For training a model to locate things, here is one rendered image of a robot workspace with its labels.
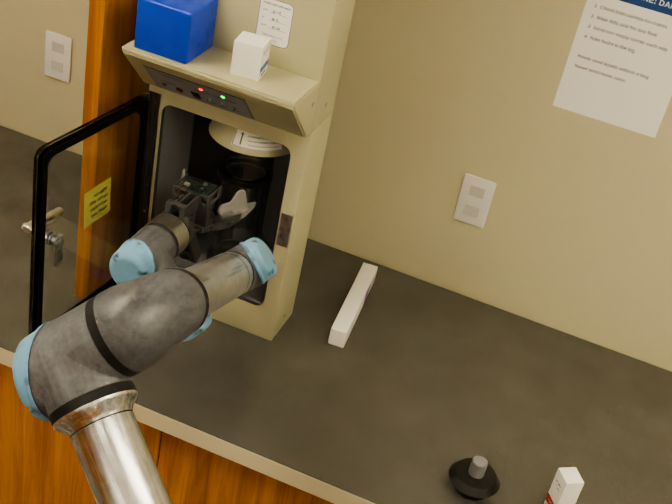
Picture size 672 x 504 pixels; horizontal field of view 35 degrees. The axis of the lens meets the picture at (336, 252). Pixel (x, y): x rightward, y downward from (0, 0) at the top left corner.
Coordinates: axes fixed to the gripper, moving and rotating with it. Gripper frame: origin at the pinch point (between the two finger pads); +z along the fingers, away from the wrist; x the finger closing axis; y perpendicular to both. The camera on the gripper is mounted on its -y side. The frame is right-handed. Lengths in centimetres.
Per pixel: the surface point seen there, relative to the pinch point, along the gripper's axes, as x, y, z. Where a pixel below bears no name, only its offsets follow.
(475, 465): -62, -21, -21
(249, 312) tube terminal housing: -10.4, -22.6, -2.0
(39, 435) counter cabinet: 19, -49, -29
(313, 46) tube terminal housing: -13.5, 35.1, -2.0
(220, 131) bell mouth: 2.3, 12.1, 1.2
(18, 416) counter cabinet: 24, -46, -29
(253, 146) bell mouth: -4.9, 11.9, 0.3
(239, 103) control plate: -4.9, 24.4, -9.5
